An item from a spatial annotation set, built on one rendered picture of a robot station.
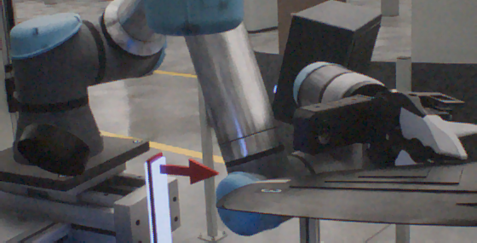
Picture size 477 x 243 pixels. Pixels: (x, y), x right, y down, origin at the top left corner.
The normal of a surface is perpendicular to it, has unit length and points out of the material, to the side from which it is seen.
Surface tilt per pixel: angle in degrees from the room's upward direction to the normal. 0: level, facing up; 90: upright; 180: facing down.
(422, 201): 3
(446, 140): 53
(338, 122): 93
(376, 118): 84
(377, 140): 84
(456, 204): 5
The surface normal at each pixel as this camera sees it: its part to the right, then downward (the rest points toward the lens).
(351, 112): 0.67, 0.19
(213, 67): -0.40, 0.08
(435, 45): -0.65, 0.22
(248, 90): 0.42, -0.18
